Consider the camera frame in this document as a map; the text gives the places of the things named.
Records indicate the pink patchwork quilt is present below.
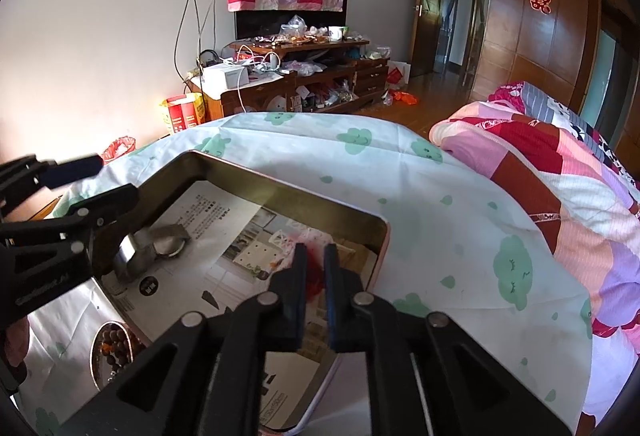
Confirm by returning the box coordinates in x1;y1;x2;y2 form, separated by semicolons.
428;82;639;420

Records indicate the red yellow carton box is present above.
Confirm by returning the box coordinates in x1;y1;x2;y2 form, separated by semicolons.
160;92;206;134

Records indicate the printed paper sheet in tin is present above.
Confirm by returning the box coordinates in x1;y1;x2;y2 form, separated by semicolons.
100;179;380;435

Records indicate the white box on cabinet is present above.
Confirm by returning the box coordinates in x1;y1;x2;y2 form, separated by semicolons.
202;63;250;99

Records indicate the white mug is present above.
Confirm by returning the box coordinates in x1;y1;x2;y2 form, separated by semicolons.
328;26;345;42

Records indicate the black television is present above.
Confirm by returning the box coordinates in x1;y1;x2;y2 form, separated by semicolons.
234;10;346;40

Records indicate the wooden door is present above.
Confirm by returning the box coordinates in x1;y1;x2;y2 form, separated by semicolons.
410;0;444;78

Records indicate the brown wooden bead bracelet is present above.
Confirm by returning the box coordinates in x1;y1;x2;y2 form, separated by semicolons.
90;321;137;390

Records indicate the orange object on floor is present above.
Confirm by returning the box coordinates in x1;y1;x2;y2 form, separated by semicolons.
390;89;419;106

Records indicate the wooden TV cabinet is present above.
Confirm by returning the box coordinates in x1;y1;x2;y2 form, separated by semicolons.
186;40;388;120

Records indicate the pink Genji tin box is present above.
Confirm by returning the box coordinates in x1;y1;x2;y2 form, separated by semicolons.
92;149;392;434

